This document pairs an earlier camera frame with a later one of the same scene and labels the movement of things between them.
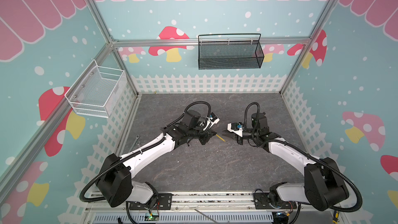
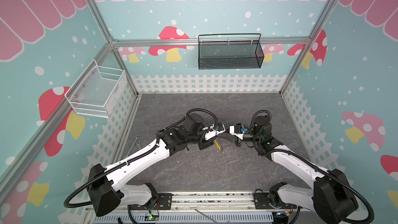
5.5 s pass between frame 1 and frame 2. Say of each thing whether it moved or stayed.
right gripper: stayed
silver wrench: stayed
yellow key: moved
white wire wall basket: stayed
